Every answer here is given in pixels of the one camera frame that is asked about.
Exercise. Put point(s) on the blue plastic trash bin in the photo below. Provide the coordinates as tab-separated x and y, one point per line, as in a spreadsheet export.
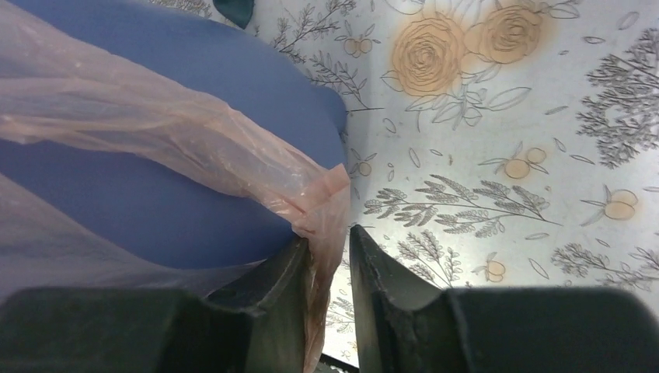
57	88

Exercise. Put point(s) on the pink plastic trash bag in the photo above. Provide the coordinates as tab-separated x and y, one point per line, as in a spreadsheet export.
173	194

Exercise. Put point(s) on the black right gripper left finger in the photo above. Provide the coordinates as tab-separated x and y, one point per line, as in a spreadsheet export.
254	324

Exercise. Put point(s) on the grey-blue shirt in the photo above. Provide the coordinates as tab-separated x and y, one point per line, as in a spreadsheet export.
238	12

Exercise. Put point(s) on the floral tablecloth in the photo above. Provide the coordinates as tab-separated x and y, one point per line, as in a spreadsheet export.
494	143

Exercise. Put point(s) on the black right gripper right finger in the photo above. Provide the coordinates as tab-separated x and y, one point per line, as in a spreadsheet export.
404	324

